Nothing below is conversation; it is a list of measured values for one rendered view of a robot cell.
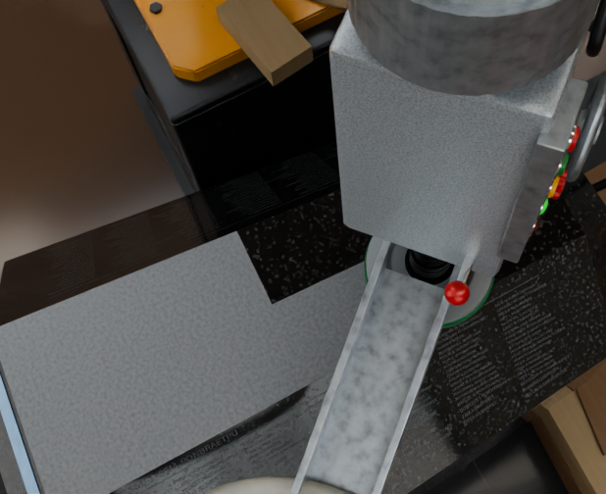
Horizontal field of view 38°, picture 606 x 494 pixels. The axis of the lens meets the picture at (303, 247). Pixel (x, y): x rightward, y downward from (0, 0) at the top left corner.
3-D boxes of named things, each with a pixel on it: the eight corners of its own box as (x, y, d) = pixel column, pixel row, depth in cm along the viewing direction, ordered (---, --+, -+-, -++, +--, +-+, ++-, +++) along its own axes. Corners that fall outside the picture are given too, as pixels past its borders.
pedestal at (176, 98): (131, 93, 269) (48, -78, 200) (319, 3, 276) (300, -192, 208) (222, 267, 245) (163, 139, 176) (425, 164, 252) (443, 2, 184)
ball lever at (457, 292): (459, 252, 113) (461, 242, 110) (482, 260, 113) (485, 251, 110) (439, 303, 111) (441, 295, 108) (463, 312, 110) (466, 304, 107)
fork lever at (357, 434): (430, 57, 135) (429, 45, 130) (552, 93, 131) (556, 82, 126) (275, 478, 131) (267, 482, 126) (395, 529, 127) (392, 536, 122)
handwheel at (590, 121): (532, 92, 125) (552, 29, 111) (601, 113, 123) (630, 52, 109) (500, 180, 120) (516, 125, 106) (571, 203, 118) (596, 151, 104)
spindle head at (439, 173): (428, 33, 133) (451, -220, 92) (569, 74, 129) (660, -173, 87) (341, 235, 122) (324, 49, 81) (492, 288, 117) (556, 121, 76)
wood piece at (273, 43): (219, 22, 181) (215, 7, 176) (258, -2, 183) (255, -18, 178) (273, 87, 174) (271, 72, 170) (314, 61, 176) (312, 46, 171)
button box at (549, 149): (516, 201, 108) (561, 73, 81) (536, 208, 107) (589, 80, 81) (495, 257, 105) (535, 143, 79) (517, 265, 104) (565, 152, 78)
